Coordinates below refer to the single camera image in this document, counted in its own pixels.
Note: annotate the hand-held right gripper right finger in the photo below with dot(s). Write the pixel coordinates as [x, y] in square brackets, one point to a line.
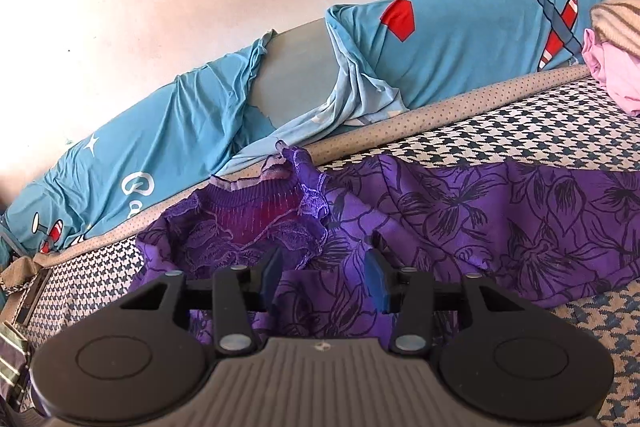
[377, 282]

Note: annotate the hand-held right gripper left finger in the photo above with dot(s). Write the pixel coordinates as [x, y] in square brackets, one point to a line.
[270, 279]

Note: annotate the purple floral garment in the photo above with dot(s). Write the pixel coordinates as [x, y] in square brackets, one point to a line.
[475, 217]

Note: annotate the grey sofa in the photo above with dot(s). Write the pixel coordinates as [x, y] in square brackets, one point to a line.
[295, 67]

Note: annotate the black smartphone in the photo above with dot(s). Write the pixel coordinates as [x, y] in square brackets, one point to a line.
[32, 297]

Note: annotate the blue red patch backrest cover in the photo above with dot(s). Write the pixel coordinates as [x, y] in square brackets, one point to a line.
[475, 42]

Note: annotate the green brown striped folded garment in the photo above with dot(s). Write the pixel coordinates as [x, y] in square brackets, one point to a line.
[12, 367]

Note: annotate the pink cloth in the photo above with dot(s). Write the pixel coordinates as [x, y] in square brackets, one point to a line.
[617, 77]

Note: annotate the beige striped knit cloth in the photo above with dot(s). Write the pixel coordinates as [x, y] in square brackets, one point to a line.
[617, 19]

